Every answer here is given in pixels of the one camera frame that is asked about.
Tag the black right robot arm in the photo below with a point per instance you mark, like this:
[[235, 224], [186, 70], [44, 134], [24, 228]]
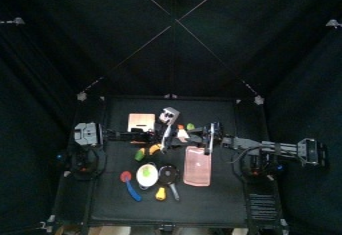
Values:
[[267, 144]]

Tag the green and yellow toy vegetable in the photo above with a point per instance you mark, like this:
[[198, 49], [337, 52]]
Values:
[[140, 154]]

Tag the red and blue toy spoon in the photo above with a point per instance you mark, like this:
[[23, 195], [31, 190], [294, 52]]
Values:
[[134, 192]]

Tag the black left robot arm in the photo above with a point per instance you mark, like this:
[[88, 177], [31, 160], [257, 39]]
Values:
[[88, 134]]

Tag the dark pan lid grey knob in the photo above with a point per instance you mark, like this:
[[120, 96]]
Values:
[[168, 175]]

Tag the grey frame corner bracket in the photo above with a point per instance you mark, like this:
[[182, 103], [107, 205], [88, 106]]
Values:
[[333, 23], [258, 100], [17, 21], [82, 96]]

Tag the small green toy food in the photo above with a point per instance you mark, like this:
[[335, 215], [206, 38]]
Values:
[[190, 126]]

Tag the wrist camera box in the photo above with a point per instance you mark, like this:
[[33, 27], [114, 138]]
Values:
[[231, 142], [143, 135]]

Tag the pink plastic tray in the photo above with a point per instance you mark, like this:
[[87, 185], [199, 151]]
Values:
[[196, 169]]

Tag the brown wooden board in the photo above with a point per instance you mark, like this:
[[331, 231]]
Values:
[[142, 120]]

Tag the black ribbed box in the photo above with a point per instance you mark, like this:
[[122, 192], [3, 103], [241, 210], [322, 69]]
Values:
[[262, 209]]

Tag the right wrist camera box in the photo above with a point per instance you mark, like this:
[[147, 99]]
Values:
[[231, 142]]

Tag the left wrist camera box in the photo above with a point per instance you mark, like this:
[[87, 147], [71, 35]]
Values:
[[143, 135]]

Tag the light green toy in pot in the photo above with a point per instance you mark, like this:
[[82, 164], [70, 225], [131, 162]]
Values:
[[146, 171]]

